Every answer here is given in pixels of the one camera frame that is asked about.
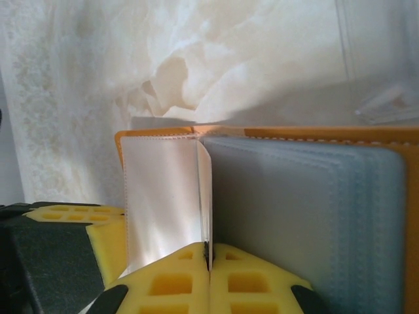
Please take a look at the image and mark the clear plastic card box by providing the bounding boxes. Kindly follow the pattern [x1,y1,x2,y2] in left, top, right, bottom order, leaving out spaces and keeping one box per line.
[337,0,419,127]

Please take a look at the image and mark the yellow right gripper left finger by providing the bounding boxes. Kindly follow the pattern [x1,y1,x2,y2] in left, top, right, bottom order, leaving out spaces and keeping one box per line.
[83,242,210,314]

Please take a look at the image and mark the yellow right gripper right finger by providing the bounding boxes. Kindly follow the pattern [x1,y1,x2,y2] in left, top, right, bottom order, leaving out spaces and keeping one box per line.
[209,242,331,314]

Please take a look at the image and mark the orange leather card holder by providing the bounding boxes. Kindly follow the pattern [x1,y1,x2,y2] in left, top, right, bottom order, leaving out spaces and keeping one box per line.
[113,126,419,314]

